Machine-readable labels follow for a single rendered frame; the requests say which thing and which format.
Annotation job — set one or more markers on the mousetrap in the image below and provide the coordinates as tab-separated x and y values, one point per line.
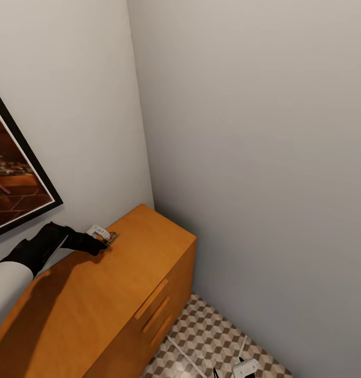
108	243

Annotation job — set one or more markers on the picture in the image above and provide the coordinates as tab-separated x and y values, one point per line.
25	189

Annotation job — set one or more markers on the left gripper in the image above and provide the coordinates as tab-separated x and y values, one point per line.
90	244

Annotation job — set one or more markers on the cabinet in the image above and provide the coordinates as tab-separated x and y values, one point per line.
102	316

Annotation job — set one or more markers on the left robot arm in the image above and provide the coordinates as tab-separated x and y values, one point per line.
28	257

